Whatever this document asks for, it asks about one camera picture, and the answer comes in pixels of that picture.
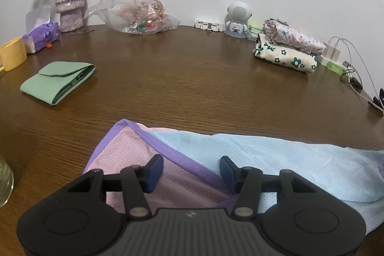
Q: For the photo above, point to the clear plastic snack bag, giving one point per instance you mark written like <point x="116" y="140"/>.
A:
<point x="142" y="17"/>

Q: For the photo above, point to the green fabric pouch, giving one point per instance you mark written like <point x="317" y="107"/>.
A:
<point x="56" y="80"/>

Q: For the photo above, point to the pink blue purple mesh garment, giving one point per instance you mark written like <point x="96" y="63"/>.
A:
<point x="191" y="176"/>

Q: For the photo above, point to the black phone holder stand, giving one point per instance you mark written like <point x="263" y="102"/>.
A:
<point x="377" y="101"/>

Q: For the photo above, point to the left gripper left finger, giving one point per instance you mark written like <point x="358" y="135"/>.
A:
<point x="136" y="181"/>

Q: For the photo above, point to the green transparent box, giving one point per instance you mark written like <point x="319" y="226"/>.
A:
<point x="336" y="68"/>

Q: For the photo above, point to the white letter block ornament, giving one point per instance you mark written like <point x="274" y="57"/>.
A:
<point x="211" y="26"/>

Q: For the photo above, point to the white pink-flower folded cloth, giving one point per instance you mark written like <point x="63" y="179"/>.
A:
<point x="282" y="34"/>

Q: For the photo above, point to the cream green-flower folded cloth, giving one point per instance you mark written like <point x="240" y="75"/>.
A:
<point x="284" y="55"/>

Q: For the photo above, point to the yellow mug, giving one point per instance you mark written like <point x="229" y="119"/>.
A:
<point x="13" y="54"/>

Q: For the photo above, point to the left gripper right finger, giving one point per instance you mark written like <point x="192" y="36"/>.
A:
<point x="244" y="182"/>

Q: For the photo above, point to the white power strip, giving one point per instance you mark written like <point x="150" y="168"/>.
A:
<point x="322" y="60"/>

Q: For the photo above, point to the right white charger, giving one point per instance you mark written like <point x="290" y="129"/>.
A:
<point x="335" y="54"/>

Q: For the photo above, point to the white astronaut figure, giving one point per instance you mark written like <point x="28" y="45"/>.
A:
<point x="237" y="18"/>

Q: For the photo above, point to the white charger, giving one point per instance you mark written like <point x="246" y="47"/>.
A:
<point x="335" y="54"/>
<point x="327" y="50"/>

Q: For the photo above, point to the clear drinking glass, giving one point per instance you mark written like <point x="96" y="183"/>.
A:
<point x="6" y="182"/>

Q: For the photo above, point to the purple tissue box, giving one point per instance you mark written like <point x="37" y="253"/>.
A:
<point x="40" y="30"/>

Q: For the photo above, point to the left white charger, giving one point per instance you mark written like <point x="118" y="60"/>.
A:
<point x="327" y="50"/>

